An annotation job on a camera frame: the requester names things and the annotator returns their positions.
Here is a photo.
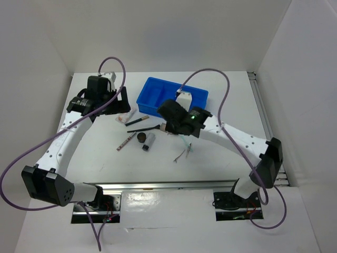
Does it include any silver duckbill hair clip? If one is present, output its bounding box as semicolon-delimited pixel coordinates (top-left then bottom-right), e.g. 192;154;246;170
173;150;185;163

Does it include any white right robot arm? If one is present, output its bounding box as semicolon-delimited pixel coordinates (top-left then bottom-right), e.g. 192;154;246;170
157;99;283;207

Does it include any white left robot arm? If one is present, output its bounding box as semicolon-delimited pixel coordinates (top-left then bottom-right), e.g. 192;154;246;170
21;72;131;210

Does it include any black makeup brush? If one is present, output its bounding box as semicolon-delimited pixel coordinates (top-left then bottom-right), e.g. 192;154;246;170
127;124;161;133

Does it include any clear blush palette case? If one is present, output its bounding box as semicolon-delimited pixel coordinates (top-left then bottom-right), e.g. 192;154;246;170
115;107;137;124

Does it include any beige foundation bottle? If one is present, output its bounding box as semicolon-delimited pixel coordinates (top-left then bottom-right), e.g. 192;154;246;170
160;123;169;133

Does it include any mint green spatula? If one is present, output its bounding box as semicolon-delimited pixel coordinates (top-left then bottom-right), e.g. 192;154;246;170
179;135;194;152

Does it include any dark green gold mascara tube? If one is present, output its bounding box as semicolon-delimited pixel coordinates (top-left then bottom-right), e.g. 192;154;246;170
125;115;150;127

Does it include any clear bottle black cap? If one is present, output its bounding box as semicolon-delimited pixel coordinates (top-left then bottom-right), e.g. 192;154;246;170
142;133;156;152

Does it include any blue divided plastic bin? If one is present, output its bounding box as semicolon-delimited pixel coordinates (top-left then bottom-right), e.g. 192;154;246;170
136;77;209;118

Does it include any round brown cosmetic jar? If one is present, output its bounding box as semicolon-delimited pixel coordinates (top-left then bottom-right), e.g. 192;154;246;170
136;132;146;143

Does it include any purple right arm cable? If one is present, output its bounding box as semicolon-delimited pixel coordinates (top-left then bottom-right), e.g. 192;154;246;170
176;68;288;229

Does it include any aluminium front rail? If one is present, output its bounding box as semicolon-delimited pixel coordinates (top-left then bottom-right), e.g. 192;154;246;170
95;180;235;191

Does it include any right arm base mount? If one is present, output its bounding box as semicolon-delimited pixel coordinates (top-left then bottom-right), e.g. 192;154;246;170
212;192;264;221

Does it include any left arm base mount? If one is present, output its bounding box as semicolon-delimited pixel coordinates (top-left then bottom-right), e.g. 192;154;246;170
71;192;122;224

